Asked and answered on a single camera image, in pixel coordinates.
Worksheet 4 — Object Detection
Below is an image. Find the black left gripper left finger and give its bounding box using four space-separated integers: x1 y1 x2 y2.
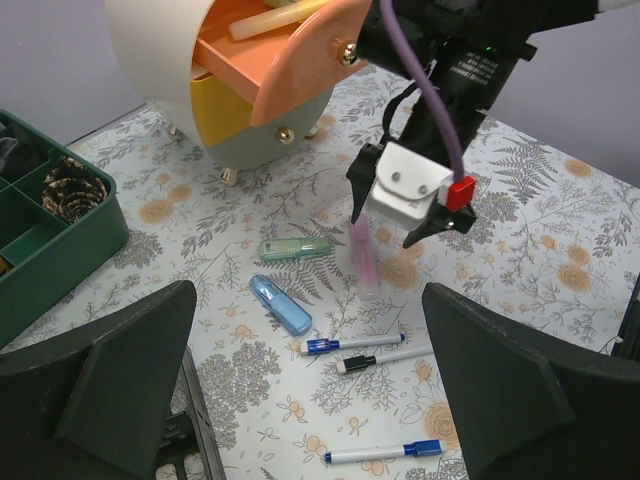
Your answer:
1 281 196 479

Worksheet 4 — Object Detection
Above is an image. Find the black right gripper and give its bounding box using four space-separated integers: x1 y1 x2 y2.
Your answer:
346 82 488 249

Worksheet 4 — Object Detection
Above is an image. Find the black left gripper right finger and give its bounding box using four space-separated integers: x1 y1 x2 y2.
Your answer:
422 282 639 479

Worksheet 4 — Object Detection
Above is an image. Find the pink highlighter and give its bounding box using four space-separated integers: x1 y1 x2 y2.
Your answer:
349 213 380 301

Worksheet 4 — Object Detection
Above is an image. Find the round cream drawer cabinet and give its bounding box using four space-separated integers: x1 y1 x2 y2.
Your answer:
106 1 370 184

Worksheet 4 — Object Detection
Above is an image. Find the yellow highlighter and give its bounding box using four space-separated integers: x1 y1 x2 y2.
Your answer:
229 0 327 41

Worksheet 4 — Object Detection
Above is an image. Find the black mesh file organizer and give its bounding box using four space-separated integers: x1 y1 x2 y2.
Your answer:
152 348 226 480

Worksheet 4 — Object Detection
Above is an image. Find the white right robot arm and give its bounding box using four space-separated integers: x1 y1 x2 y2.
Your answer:
346 0 627 248

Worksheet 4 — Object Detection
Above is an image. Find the green compartment tray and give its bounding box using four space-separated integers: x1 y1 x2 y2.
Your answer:
1 111 129 345

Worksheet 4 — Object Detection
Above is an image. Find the blue correction tape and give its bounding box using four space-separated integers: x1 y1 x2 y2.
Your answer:
249 275 312 337

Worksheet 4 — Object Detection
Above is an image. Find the floral table mat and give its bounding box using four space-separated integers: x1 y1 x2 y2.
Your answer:
13 67 639 479

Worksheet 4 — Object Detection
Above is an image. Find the small white marker blue cap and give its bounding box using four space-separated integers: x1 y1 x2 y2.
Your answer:
299 333 406 356

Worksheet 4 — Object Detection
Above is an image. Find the white marker black cap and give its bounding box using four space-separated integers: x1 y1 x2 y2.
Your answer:
336 346 433 375

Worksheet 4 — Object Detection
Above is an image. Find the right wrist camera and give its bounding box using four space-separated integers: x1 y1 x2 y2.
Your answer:
365 142 476 231

